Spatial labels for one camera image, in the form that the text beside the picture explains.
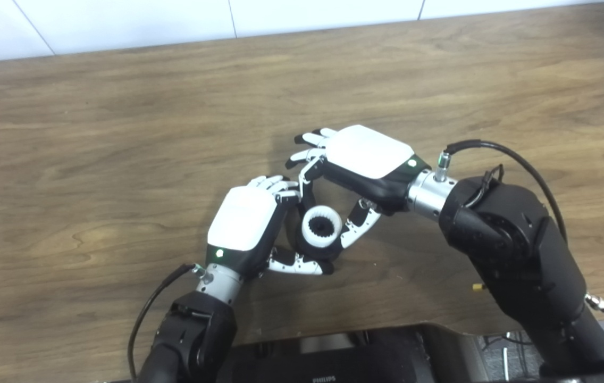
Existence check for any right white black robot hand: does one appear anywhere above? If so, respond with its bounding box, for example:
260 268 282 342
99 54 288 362
285 124 433 252

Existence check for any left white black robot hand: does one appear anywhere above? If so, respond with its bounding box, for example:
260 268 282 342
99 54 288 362
205 175 335 280

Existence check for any white ring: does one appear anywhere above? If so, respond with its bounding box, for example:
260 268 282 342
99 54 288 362
301 205 343 249

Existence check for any round black part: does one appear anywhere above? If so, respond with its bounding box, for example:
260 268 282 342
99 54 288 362
293 201 343 262

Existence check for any black Philips monitor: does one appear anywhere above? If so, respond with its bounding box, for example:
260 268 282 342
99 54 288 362
229 323 479 383

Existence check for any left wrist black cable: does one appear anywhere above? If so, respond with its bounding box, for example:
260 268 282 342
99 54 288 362
127 263 205 381

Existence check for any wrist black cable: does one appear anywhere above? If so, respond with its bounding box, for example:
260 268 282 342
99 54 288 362
127 263 205 381
434 139 604 318

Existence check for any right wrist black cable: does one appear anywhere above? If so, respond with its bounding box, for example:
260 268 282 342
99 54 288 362
434 139 604 318

